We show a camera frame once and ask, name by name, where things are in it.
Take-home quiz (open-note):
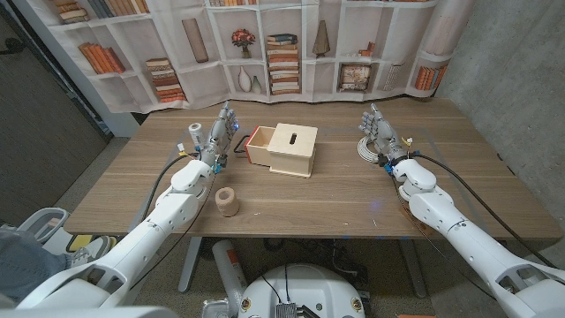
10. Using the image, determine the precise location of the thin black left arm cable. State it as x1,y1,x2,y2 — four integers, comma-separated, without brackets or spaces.
130,174,217,291

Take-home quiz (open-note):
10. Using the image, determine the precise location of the grey table leg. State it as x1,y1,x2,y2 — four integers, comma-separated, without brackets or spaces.
177,237,204,294
398,238,428,299

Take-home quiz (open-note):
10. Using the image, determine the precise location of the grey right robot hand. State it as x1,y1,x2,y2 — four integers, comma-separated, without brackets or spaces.
358,102,410,167

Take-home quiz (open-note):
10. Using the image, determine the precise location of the white chair frame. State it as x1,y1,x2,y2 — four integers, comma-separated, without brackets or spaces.
17,207,70,244

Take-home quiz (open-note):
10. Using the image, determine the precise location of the black door handle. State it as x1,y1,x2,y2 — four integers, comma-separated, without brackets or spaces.
0,37,26,57

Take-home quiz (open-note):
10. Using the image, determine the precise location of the printed bookshelf backdrop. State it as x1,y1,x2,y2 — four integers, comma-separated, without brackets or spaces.
12,0,476,115

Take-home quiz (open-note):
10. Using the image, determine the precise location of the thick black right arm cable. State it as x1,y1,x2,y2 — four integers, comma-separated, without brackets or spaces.
408,152,558,269

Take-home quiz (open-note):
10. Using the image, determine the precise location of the grey white sneaker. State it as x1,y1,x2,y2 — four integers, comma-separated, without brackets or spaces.
65,235,117,269

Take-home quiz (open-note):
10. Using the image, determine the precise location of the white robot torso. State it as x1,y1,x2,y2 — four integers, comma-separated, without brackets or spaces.
237,263,366,318

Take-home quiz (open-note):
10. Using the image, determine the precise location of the yellow black pad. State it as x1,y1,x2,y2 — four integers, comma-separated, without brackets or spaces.
65,233,94,254

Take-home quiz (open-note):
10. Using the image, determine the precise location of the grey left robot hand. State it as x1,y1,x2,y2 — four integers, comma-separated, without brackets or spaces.
199,101,240,171

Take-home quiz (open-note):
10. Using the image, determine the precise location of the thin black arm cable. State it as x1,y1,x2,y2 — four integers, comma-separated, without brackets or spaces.
130,174,217,291
390,174,498,301

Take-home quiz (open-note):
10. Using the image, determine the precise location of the person's leg in jeans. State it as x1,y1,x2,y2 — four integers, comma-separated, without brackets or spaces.
0,229,67,304

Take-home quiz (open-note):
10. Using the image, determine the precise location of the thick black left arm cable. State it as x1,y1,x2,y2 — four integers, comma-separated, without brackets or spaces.
139,152,200,222

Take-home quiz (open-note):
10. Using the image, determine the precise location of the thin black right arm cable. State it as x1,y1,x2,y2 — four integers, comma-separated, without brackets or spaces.
390,174,498,301

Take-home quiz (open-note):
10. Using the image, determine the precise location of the wooden drawer with red front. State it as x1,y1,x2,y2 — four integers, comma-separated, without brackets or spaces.
232,125,277,168

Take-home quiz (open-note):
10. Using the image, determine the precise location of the wooden box with slot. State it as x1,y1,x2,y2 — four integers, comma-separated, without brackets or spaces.
266,123,319,179

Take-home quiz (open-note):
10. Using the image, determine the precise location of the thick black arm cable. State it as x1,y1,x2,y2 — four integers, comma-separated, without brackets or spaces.
408,152,558,269
139,152,200,222

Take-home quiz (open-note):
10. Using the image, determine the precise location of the coiled white cable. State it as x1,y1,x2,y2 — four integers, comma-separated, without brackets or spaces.
356,134,381,163

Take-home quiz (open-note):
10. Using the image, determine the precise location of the beige tape roll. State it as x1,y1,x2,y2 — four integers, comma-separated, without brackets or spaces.
215,186,241,218

